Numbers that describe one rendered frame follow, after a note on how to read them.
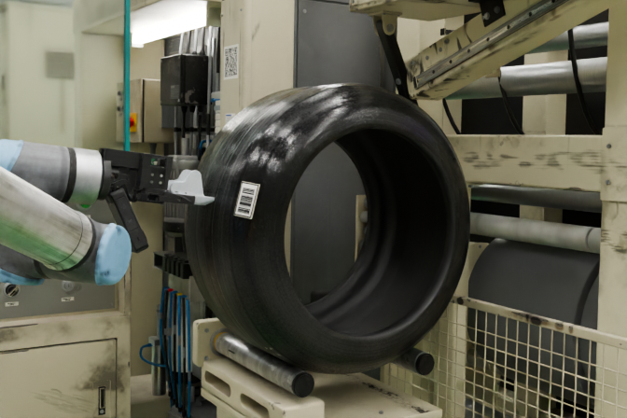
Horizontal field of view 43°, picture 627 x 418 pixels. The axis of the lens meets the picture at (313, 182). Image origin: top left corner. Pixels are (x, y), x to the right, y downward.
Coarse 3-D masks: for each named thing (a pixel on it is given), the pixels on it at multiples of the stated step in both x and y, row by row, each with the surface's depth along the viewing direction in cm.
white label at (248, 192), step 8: (248, 184) 135; (256, 184) 134; (240, 192) 135; (248, 192) 134; (256, 192) 133; (240, 200) 135; (248, 200) 134; (256, 200) 133; (240, 208) 135; (248, 208) 134; (248, 216) 133
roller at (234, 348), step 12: (216, 336) 170; (228, 336) 167; (216, 348) 168; (228, 348) 163; (240, 348) 160; (252, 348) 158; (240, 360) 159; (252, 360) 154; (264, 360) 151; (276, 360) 149; (264, 372) 150; (276, 372) 146; (288, 372) 143; (300, 372) 142; (288, 384) 142; (300, 384) 141; (312, 384) 142; (300, 396) 141
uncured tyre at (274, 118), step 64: (256, 128) 142; (320, 128) 140; (384, 128) 146; (384, 192) 180; (448, 192) 156; (192, 256) 150; (256, 256) 135; (384, 256) 181; (448, 256) 157; (256, 320) 139; (320, 320) 173; (384, 320) 169
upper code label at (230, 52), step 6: (228, 48) 179; (234, 48) 176; (228, 54) 179; (234, 54) 176; (228, 60) 179; (234, 60) 176; (228, 66) 179; (234, 66) 176; (228, 72) 179; (234, 72) 176; (228, 78) 179
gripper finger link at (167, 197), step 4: (164, 192) 133; (152, 196) 133; (156, 196) 133; (160, 196) 132; (164, 196) 132; (168, 196) 133; (172, 196) 133; (176, 196) 133; (180, 196) 134; (184, 196) 135; (188, 196) 136; (192, 196) 136; (152, 200) 133; (156, 200) 132; (160, 200) 132; (164, 200) 132; (168, 200) 133; (172, 200) 133; (176, 200) 133; (180, 200) 134; (184, 200) 135; (188, 200) 136; (192, 200) 136
